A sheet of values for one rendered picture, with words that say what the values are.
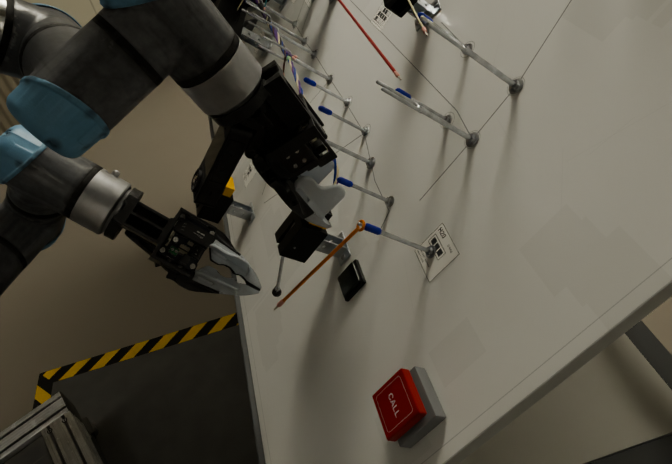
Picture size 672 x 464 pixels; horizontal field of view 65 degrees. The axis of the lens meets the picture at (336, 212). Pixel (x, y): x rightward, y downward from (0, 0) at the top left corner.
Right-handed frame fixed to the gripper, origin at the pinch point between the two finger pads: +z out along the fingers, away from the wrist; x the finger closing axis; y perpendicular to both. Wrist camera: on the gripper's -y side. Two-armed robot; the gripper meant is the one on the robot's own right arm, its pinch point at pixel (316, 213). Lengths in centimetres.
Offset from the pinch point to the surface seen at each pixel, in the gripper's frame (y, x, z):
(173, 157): -97, 202, 89
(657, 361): 30, -17, 46
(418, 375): 3.6, -23.9, 4.4
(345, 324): -3.9, -10.4, 9.5
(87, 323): -130, 98, 74
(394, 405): 0.4, -25.8, 3.8
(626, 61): 34.5, -13.0, -8.1
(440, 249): 11.6, -13.0, 2.4
